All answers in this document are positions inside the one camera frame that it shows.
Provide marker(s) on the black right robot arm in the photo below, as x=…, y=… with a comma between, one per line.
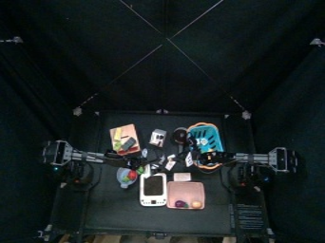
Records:
x=262, y=157

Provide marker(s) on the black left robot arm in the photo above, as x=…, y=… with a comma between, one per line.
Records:
x=71, y=154

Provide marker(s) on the teal basket with orange rim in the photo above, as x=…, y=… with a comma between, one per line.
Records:
x=205, y=139

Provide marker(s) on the green toy vegetable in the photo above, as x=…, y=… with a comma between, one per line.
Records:
x=141, y=170

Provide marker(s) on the black toy frying pan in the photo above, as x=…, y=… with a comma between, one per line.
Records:
x=179, y=136

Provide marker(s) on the red toy tomato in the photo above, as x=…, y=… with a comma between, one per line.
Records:
x=132, y=175

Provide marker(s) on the dark grey toy block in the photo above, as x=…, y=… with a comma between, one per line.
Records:
x=128, y=143

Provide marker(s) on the white pink card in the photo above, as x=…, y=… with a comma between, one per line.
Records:
x=182, y=177

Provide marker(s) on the small grey white box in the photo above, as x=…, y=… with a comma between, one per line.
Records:
x=158, y=138

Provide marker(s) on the yellow toy food slice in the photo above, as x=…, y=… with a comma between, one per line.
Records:
x=118, y=135

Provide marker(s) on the white toy tablet black screen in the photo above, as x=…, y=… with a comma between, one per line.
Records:
x=154, y=189

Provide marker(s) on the pink square tray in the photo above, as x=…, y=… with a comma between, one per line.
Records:
x=185, y=192

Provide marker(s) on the purple toy eggplant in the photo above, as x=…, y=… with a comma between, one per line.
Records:
x=181, y=204

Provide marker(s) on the orange toy fruit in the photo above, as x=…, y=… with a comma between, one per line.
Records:
x=195, y=204

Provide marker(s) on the metal frame bracket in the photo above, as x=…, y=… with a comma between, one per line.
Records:
x=76, y=111
x=162, y=111
x=246, y=115
x=316, y=41

